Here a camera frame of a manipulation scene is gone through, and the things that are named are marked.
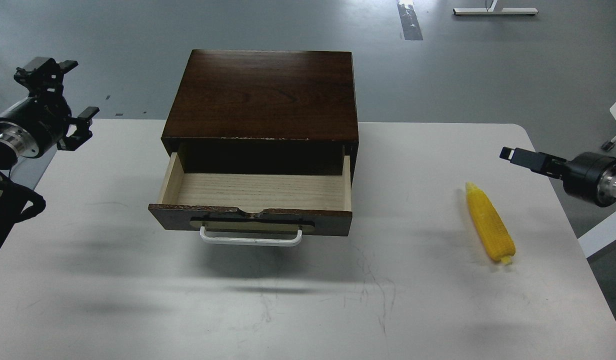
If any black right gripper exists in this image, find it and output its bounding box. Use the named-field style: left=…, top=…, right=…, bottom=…
left=498, top=146, right=616, bottom=207

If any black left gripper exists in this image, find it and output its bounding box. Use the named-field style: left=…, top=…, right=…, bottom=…
left=0, top=57, right=100, bottom=158

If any wooden drawer with white handle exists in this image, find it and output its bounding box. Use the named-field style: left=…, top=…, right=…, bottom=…
left=148, top=153, right=353, bottom=247

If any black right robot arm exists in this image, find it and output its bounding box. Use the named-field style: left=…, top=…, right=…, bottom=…
left=499, top=146, right=616, bottom=208

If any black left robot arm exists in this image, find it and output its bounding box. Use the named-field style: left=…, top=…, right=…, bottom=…
left=0, top=57, right=100, bottom=250

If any yellow corn cob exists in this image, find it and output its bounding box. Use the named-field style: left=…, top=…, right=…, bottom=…
left=465, top=182, right=516, bottom=265

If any white table leg base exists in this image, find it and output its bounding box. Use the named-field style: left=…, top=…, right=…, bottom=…
left=452, top=0, right=539, bottom=16

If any dark wooden cabinet box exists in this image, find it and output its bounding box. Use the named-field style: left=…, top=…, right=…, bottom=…
left=161, top=48, right=359, bottom=175

